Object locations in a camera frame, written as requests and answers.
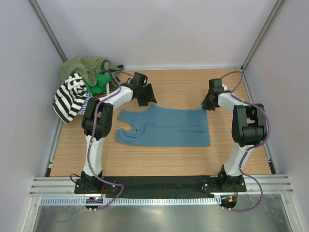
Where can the bright green tank top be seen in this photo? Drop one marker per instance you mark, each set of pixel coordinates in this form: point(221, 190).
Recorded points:
point(100, 86)

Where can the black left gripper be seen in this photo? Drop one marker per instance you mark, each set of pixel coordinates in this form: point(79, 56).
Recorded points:
point(150, 96)

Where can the black white striped tank top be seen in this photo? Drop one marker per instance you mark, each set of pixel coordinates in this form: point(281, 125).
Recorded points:
point(69, 98)

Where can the blue white striped tank top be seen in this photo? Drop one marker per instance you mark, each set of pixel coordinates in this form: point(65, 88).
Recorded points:
point(84, 106)

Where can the perforated cable duct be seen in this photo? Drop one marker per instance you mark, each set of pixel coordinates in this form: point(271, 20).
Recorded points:
point(97, 201)

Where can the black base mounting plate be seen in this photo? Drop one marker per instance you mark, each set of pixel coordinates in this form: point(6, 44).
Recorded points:
point(159, 186)

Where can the white laundry basket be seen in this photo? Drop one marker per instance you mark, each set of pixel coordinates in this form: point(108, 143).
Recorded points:
point(107, 89)

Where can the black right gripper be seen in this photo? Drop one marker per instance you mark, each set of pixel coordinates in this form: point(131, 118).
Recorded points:
point(205, 105)

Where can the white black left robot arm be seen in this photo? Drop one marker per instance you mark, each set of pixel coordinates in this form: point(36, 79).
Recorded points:
point(97, 124)

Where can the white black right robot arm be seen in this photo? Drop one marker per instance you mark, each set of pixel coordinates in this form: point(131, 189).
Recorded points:
point(249, 130)

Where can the aluminium frame rail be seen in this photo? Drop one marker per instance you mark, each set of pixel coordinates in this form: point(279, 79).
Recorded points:
point(55, 186)

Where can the olive green tank top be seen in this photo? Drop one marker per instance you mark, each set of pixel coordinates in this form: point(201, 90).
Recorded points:
point(87, 68)

